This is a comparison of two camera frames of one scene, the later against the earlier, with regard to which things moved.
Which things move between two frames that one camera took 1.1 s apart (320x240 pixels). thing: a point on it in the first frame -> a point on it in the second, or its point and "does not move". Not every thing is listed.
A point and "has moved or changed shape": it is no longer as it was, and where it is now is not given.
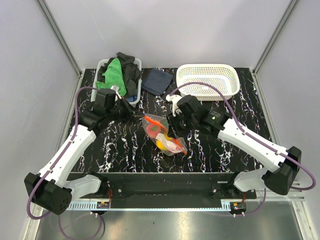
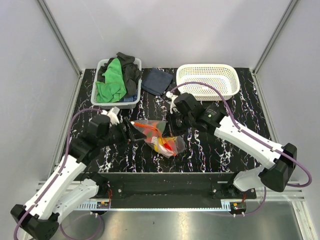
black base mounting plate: [159, 187] does not move
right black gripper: [173, 131] does not move
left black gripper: [130, 110] -> [132, 133]
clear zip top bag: [157, 128] has moved or changed shape
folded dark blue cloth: [156, 81] does not move
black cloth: [131, 72] does not move
